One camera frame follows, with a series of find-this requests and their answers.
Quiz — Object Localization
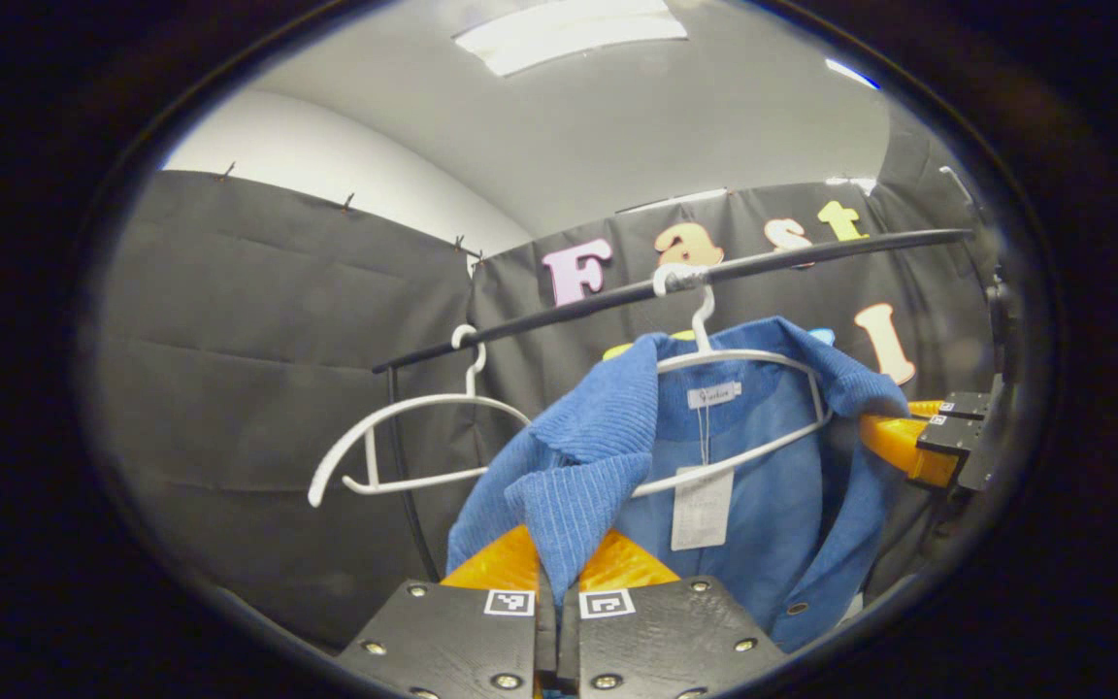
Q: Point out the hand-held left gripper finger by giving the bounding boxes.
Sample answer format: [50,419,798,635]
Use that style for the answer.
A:
[334,524,558,699]
[557,529,791,699]

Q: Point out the blue corduroy jacket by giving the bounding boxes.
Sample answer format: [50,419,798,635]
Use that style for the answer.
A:
[446,316,912,653]

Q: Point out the black metal clothes rack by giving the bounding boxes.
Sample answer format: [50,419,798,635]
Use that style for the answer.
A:
[371,228,975,583]

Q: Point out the black backdrop cloth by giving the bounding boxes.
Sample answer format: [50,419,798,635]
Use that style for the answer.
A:
[83,116,1006,651]

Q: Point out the large ceiling light panel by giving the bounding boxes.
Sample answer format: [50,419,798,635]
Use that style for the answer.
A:
[452,0,689,79]

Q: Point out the white plastic hanger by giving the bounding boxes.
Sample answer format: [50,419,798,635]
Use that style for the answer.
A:
[632,264,834,498]
[308,324,533,508]

